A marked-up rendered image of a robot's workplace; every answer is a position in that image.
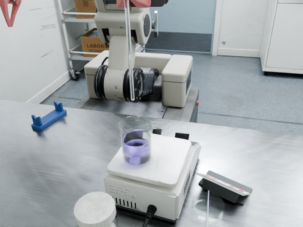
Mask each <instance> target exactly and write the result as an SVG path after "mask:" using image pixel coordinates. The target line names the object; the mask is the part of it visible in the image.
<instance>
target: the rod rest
mask: <svg viewBox="0 0 303 227"><path fill-rule="evenodd" d="M54 105H55V109H54V110H53V111H51V112H50V113H48V114H47V115H45V116H44V117H42V118H40V116H38V117H36V116H35V115H31V117H32V120H33V124H31V126H32V128H33V129H36V130H39V131H41V130H43V129H44V128H46V127H47V126H49V125H50V124H52V123H53V122H54V121H56V120H57V119H59V118H60V117H62V116H63V115H65V114H66V113H67V112H66V110H65V109H63V105H62V103H61V102H60V103H59V104H58V103H57V101H54Z"/></svg>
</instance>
